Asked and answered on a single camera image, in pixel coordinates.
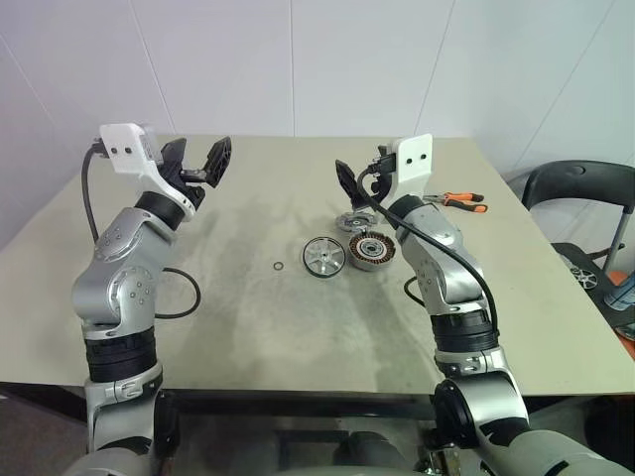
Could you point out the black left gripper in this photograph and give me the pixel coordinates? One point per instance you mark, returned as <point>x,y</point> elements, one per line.
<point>191,191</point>

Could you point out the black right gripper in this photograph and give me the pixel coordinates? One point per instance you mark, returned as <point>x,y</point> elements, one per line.
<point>384,163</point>

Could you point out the grey finned motor base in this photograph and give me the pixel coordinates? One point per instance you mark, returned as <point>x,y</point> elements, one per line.
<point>353,221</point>

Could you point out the copper wound motor stator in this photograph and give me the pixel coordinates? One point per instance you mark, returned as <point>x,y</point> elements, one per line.
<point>369,250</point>

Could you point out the silver spoked black-rimmed rotor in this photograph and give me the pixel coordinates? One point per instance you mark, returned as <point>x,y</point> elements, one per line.
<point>322,257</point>

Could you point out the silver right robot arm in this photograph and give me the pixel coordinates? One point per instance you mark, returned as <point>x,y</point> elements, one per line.
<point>446,277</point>

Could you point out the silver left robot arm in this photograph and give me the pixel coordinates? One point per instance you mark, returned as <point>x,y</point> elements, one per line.
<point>124,248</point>

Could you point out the orange black pliers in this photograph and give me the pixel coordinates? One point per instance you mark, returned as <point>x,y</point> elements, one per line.
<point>464,198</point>

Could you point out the black folding chair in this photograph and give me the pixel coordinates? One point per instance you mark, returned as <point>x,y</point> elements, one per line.
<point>580,183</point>

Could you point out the small silver spoked wheel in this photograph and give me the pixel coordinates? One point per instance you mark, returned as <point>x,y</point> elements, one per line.
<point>585,277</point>

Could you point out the orange object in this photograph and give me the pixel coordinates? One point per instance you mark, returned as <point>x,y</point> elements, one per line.
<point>620,276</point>

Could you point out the metal caster wheel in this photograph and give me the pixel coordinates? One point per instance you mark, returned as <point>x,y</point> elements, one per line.
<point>441,461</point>

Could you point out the blue object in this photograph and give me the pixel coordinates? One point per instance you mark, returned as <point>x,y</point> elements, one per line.
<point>622,295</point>

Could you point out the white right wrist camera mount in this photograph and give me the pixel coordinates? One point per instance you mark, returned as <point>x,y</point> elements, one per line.
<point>414,163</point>

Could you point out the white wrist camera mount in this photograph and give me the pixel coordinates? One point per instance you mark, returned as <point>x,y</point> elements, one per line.
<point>414,163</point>
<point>124,149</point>

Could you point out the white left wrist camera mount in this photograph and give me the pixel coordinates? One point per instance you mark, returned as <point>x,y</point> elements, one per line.
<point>124,149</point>

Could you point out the black table frame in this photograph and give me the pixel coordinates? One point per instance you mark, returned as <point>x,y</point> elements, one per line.
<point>297,401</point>

